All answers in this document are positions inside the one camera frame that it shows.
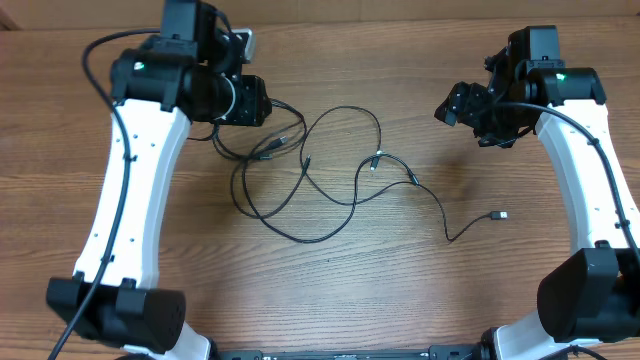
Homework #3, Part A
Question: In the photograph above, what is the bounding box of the thin black USB cable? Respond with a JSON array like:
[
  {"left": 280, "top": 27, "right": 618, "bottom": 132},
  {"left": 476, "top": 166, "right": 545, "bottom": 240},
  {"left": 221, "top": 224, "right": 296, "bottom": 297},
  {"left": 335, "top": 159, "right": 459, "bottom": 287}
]
[{"left": 297, "top": 104, "right": 509, "bottom": 245}]

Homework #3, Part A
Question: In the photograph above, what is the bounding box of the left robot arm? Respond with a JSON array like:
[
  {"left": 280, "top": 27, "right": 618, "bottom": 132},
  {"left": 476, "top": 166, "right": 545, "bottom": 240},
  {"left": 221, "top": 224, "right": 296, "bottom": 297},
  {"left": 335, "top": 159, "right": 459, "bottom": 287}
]
[{"left": 46, "top": 0, "right": 272, "bottom": 359}]

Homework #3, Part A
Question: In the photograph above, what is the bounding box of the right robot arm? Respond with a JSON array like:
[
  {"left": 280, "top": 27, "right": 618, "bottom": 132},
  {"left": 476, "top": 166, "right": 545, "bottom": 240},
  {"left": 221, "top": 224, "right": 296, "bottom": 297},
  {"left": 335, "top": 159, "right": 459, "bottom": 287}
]
[{"left": 429, "top": 25, "right": 639, "bottom": 359}]

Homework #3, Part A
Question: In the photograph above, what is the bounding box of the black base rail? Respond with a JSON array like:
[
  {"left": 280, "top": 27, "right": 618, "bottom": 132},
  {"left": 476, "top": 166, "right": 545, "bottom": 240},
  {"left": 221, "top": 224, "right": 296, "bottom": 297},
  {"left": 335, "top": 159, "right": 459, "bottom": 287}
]
[{"left": 216, "top": 343, "right": 493, "bottom": 360}]

